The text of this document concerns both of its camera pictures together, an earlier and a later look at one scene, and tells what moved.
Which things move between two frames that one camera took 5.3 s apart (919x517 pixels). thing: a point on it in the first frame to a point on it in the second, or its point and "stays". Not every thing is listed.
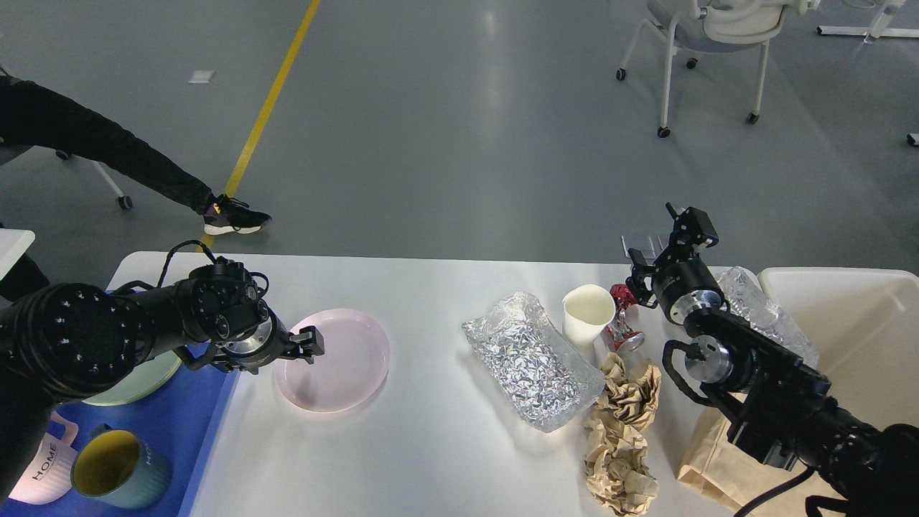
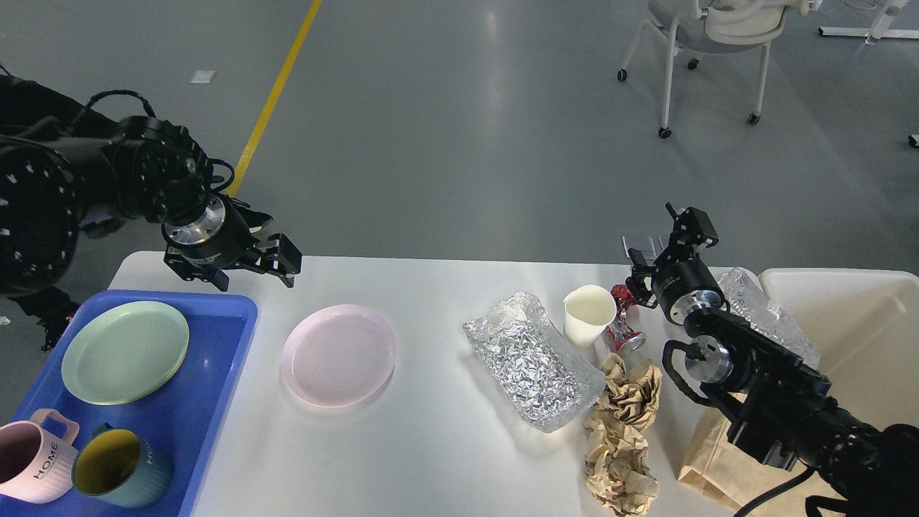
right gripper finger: x=640 y=282 stays
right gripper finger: x=694 y=225 stays
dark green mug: x=120 y=468 stays
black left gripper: x=266 y=342 to x=221 y=234
